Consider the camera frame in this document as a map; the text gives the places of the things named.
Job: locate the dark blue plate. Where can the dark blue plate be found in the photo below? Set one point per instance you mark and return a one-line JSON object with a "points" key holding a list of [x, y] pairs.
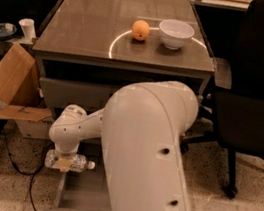
{"points": [[7, 31]]}

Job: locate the white paper cup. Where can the white paper cup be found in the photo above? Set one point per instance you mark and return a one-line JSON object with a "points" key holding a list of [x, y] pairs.
{"points": [[28, 28]]}

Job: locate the clear plastic water bottle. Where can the clear plastic water bottle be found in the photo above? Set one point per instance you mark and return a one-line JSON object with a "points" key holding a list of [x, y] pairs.
{"points": [[79, 163]]}

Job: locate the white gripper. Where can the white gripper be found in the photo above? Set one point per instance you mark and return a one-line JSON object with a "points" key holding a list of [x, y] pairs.
{"points": [[63, 155]]}

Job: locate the orange fruit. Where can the orange fruit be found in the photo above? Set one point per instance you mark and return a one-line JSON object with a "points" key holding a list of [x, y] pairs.
{"points": [[140, 30]]}

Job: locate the grey bottom drawer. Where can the grey bottom drawer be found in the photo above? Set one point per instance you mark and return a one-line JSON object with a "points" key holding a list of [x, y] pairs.
{"points": [[85, 191]]}

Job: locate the brown cardboard box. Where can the brown cardboard box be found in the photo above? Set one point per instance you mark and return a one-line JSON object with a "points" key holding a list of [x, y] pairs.
{"points": [[19, 87]]}

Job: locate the black office chair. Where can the black office chair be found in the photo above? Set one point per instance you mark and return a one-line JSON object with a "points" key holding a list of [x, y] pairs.
{"points": [[238, 96]]}

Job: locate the grey drawer cabinet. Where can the grey drawer cabinet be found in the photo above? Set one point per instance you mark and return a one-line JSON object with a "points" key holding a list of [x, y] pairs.
{"points": [[90, 41]]}

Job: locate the white ceramic bowl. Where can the white ceramic bowl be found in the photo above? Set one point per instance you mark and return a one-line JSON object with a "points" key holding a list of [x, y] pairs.
{"points": [[175, 33]]}

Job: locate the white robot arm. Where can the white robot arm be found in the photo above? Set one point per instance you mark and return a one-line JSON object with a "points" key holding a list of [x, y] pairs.
{"points": [[140, 129]]}

